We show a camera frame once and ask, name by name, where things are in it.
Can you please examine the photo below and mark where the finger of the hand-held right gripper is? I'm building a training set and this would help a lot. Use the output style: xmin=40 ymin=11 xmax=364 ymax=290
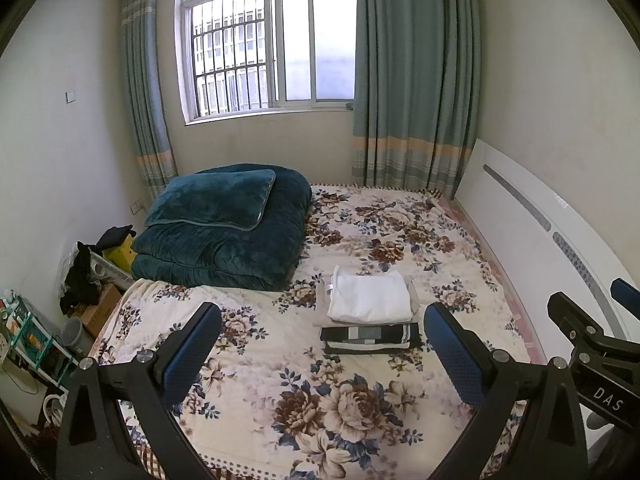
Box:
xmin=547 ymin=291 xmax=604 ymax=346
xmin=610 ymin=277 xmax=640 ymax=319

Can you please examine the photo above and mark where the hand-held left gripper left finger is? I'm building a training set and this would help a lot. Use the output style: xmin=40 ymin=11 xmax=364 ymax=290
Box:
xmin=55 ymin=301 xmax=223 ymax=480

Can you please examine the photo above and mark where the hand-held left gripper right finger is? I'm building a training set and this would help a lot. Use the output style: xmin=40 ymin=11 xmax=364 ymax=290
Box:
xmin=423 ymin=301 xmax=589 ymax=480

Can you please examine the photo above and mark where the white t-shirt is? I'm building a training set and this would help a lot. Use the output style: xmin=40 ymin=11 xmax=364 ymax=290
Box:
xmin=327 ymin=264 xmax=414 ymax=325

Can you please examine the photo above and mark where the pile of black clothes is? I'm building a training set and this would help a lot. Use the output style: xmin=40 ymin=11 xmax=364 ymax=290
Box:
xmin=59 ymin=247 xmax=109 ymax=317

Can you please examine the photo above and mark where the beige folded garment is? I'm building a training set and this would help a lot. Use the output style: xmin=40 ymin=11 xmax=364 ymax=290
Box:
xmin=313 ymin=280 xmax=422 ymax=330

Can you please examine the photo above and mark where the black striped folded garment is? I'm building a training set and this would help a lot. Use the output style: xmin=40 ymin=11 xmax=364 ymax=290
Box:
xmin=319 ymin=322 xmax=424 ymax=357

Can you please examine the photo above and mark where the white headboard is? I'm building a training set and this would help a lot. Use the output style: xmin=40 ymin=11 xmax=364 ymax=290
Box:
xmin=451 ymin=137 xmax=640 ymax=366

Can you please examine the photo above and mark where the cardboard box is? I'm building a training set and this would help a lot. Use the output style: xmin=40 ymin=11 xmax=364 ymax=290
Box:
xmin=79 ymin=282 xmax=122 ymax=339

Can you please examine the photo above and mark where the teal folded quilt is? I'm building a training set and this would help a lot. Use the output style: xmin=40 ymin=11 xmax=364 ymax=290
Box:
xmin=130 ymin=163 xmax=312 ymax=293

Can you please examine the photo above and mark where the white plastic crate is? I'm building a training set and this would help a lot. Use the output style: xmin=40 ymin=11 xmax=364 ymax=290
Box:
xmin=82 ymin=250 xmax=134 ymax=292

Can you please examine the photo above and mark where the yellow box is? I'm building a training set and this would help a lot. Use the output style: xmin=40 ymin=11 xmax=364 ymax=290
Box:
xmin=103 ymin=236 xmax=137 ymax=277

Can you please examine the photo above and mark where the grey bucket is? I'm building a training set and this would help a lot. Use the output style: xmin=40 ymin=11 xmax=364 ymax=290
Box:
xmin=60 ymin=317 xmax=94 ymax=362

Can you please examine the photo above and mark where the bed with floral sheet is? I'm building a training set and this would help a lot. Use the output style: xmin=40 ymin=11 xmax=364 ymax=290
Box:
xmin=89 ymin=182 xmax=549 ymax=480

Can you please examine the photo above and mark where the black garment on box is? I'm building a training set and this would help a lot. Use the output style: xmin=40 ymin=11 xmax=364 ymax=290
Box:
xmin=94 ymin=224 xmax=136 ymax=252

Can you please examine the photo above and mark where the teal pillow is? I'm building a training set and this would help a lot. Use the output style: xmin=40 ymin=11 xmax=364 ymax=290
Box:
xmin=143 ymin=168 xmax=277 ymax=233

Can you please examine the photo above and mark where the teal storage rack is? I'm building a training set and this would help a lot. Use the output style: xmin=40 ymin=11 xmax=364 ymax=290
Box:
xmin=0 ymin=294 xmax=77 ymax=392

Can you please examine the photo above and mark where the narrow teal striped curtain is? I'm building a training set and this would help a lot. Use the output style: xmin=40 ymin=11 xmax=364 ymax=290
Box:
xmin=119 ymin=0 xmax=179 ymax=202

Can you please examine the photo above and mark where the wide teal striped curtain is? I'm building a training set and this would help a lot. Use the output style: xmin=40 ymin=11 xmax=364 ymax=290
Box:
xmin=350 ymin=0 xmax=482 ymax=202

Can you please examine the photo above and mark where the barred window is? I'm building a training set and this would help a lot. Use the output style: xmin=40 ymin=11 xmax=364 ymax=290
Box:
xmin=174 ymin=0 xmax=359 ymax=126

